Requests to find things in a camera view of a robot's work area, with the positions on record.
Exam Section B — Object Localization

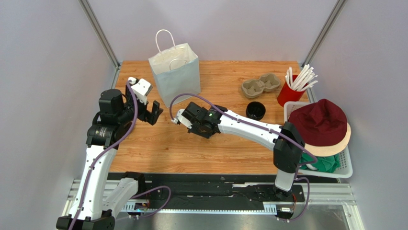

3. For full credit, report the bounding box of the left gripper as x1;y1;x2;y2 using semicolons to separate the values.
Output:
116;84;162;126

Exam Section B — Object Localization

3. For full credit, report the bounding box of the white paper bag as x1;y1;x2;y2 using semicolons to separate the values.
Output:
148;29;201;108

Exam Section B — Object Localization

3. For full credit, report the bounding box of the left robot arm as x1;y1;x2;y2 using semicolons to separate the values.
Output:
56;79;163;230

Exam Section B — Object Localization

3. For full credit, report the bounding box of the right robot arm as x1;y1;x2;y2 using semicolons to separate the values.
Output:
173;102;305;198

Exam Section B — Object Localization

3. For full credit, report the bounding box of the black coffee cup right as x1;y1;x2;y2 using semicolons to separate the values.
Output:
246;102;266;121

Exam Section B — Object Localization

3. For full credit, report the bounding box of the bottom pulp cup carrier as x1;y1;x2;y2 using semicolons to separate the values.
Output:
241;73;281;99

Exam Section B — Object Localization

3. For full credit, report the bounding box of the red cup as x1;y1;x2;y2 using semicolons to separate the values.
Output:
277;80;306;107

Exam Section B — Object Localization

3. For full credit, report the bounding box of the white paper straws bundle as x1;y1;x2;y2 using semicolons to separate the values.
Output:
285;64;318;92

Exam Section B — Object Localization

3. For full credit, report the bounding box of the maroon bucket hat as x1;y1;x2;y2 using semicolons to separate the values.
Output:
288;99;351;157

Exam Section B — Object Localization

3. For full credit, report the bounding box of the green cloth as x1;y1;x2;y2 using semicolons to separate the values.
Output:
299;153;340;173

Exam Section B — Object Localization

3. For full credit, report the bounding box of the white plastic basket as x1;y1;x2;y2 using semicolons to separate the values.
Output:
283;101;353;179

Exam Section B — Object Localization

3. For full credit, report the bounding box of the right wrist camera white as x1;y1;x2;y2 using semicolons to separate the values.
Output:
172;109;192;129

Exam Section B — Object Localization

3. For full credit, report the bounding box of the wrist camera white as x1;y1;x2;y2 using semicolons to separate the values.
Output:
172;109;192;129
128;77;153;105

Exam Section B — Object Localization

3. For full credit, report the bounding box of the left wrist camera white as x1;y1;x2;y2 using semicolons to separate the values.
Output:
128;77;153;105

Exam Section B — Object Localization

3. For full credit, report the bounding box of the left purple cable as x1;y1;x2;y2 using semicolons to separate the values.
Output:
68;81;173;230

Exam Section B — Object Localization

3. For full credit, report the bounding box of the purple cable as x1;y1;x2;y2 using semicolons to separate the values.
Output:
68;81;173;230
169;93;319;223

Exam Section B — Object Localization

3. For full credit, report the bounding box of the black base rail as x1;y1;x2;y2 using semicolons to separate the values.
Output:
106;172;339;211

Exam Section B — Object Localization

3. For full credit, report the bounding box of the left aluminium frame post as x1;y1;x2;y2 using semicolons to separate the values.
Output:
79;0;121;69

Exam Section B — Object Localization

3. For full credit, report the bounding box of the aluminium frame post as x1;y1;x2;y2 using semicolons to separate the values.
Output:
79;0;121;69
300;0;348;67

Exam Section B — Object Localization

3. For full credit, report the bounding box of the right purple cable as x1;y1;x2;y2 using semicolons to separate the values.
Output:
169;93;319;223

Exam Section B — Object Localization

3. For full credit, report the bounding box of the right aluminium frame post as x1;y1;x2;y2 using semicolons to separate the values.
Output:
300;0;348;67

